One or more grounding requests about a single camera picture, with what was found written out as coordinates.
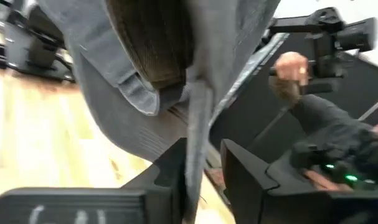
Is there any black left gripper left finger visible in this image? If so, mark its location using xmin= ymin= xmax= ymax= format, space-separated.
xmin=0 ymin=138 xmax=188 ymax=224

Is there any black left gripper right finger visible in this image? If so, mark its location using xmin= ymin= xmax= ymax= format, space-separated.
xmin=221 ymin=138 xmax=378 ymax=224

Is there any blue denim cap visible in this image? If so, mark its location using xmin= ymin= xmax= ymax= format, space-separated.
xmin=35 ymin=0 xmax=283 ymax=223

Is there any person's forearm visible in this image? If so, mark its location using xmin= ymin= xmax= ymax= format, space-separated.
xmin=268 ymin=76 xmax=375 ymax=153

